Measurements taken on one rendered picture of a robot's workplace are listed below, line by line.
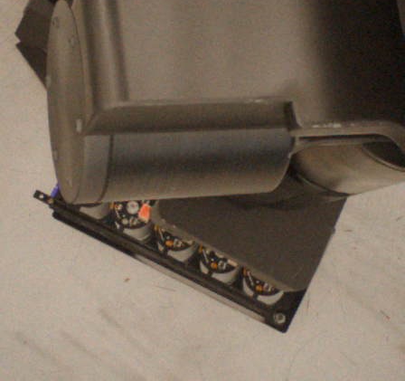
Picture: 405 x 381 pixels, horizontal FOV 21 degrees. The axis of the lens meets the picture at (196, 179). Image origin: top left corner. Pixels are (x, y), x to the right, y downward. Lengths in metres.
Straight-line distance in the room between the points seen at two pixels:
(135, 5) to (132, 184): 0.05
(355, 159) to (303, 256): 0.10
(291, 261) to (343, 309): 0.27
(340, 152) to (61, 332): 0.38
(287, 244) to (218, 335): 0.27
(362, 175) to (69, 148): 0.09
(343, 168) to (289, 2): 0.06
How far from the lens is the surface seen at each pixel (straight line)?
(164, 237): 0.61
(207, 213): 0.40
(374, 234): 0.68
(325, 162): 0.33
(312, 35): 0.28
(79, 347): 0.67
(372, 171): 0.32
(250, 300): 0.61
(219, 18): 0.28
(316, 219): 0.41
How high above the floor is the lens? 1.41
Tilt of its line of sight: 75 degrees down
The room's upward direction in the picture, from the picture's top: 4 degrees counter-clockwise
